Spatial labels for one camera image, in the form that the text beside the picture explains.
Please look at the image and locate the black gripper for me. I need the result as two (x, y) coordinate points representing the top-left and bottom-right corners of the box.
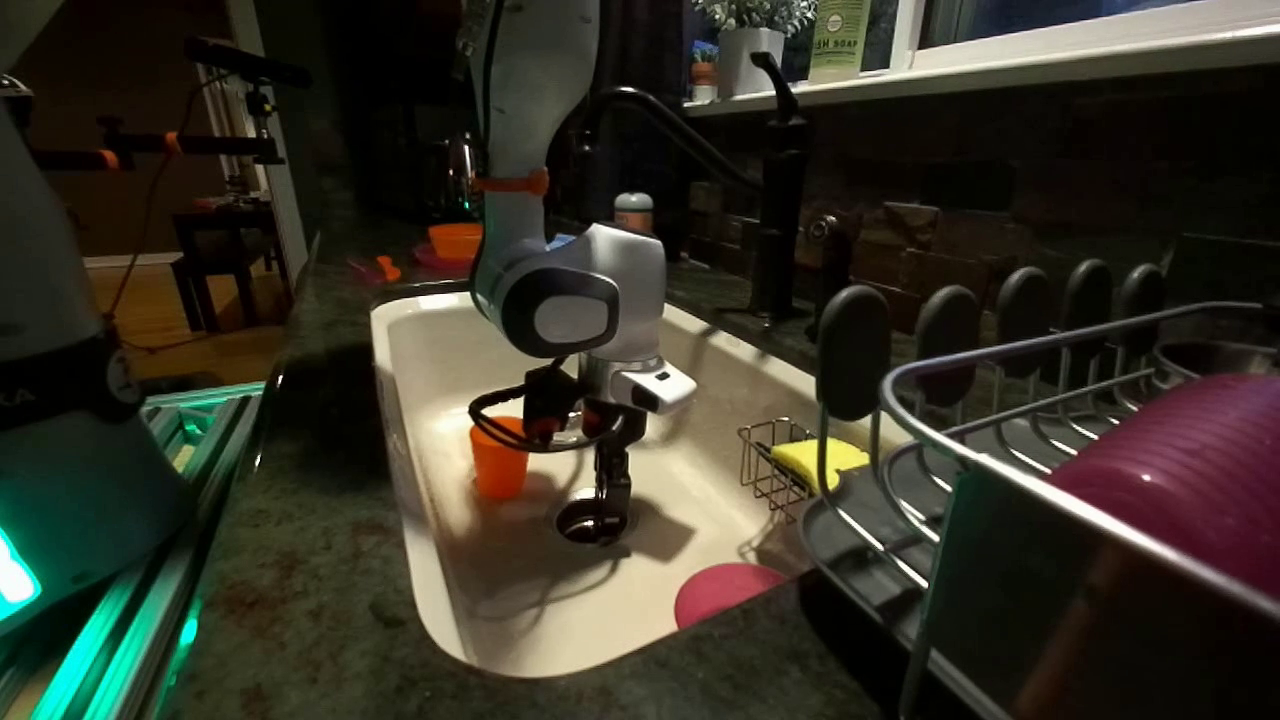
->
(519, 361), (654, 534)

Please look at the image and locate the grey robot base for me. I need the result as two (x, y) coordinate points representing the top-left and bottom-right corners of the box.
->
(0, 0), (206, 631)

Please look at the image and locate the metal sink drain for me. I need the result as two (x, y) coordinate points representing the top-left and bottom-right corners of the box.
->
(551, 491), (631, 551)

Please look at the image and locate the orange plastic cup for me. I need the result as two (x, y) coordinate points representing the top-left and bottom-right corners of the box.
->
(463, 411), (537, 507)

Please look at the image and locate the pink plate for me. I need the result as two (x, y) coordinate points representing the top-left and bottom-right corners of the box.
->
(667, 561), (794, 638)

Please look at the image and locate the yellow sponge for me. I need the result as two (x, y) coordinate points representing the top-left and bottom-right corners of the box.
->
(770, 433), (877, 498)

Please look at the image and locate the cream sink basin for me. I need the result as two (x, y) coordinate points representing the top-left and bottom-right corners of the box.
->
(368, 284), (863, 684)

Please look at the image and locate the orange label soap bottle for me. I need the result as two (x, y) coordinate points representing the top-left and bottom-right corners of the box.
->
(610, 189), (661, 241)

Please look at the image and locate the black kitchen faucet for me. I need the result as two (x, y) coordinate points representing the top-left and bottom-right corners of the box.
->
(551, 49), (815, 327)

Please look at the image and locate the dark wooden stool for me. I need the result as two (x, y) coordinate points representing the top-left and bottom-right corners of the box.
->
(167, 197), (297, 335)

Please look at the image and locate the potted plant white pot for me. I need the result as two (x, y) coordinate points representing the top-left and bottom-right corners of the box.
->
(693, 0), (815, 106)

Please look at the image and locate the magenta plates stack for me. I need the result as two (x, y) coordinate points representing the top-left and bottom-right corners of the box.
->
(1048, 367), (1280, 610)

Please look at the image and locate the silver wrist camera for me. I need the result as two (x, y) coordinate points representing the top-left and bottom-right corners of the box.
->
(611, 361), (701, 415)

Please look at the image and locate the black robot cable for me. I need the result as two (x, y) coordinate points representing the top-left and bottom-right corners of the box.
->
(463, 381), (654, 463)

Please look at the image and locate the wire dish rack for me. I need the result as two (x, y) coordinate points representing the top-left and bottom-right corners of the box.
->
(797, 256), (1280, 720)

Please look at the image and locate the aluminium frame rail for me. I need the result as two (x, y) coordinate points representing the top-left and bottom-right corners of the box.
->
(0, 377), (277, 720)

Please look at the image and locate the black camera stand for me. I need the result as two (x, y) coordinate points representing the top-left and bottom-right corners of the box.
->
(0, 35), (315, 335)

